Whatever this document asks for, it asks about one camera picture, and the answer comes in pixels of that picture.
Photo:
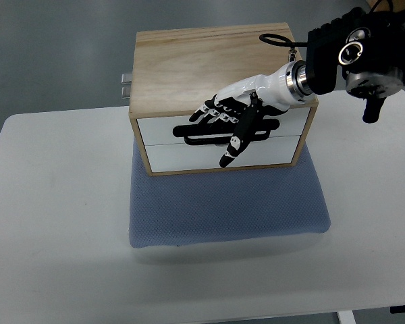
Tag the black table control panel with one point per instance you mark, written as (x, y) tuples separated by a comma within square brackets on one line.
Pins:
[(397, 309)]

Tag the blue-grey foam cushion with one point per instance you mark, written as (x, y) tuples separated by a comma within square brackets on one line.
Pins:
[(179, 210)]

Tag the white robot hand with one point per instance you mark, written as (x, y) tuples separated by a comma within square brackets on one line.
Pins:
[(284, 88)]

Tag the wooden drawer cabinet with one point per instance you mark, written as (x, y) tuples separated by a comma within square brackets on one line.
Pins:
[(176, 71)]

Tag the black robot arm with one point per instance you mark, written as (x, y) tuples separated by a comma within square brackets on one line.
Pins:
[(365, 48)]

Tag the white drawer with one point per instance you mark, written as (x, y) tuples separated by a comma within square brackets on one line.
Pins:
[(159, 130)]

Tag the metal clamp behind cabinet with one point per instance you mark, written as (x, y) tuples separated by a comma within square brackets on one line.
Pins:
[(126, 83)]

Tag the white table leg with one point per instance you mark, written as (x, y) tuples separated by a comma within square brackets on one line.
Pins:
[(346, 317)]

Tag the black drawer handle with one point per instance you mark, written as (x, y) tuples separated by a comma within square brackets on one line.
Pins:
[(201, 134)]

